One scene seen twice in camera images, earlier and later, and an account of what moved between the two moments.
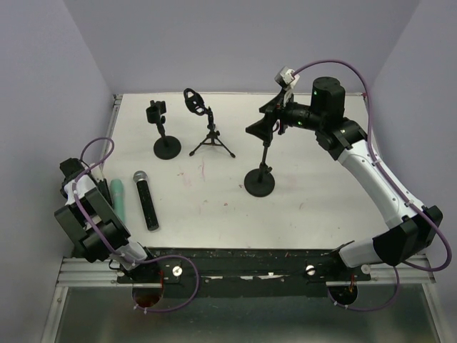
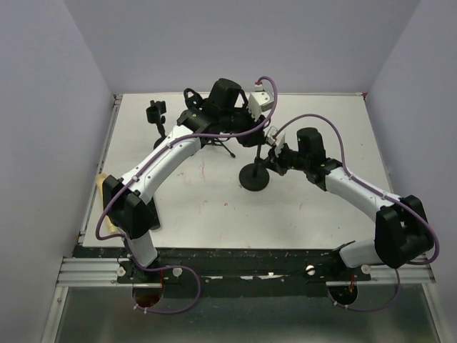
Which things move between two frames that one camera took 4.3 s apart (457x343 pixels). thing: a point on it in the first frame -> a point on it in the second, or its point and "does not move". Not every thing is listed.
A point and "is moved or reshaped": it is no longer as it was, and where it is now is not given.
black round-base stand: (260, 182) is moved or reshaped
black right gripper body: (284, 111) -> (285, 160)
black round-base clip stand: (165, 147) does not move
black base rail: (243, 272) does not move
